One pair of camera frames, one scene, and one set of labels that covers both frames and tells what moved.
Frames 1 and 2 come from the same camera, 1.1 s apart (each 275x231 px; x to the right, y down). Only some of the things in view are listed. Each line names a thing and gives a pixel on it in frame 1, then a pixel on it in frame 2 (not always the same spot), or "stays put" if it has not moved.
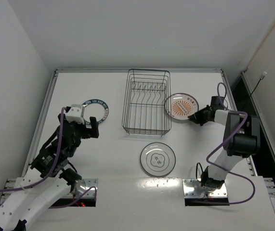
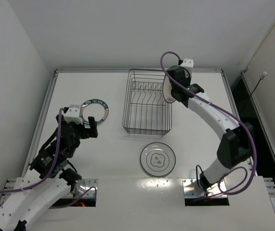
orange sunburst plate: [179, 106] to [167, 89]
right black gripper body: [202, 115] to [176, 78]
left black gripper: [86, 130] stays put
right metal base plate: [192, 188] stays put
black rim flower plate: [158, 159] stays put
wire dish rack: [147, 108] stays put
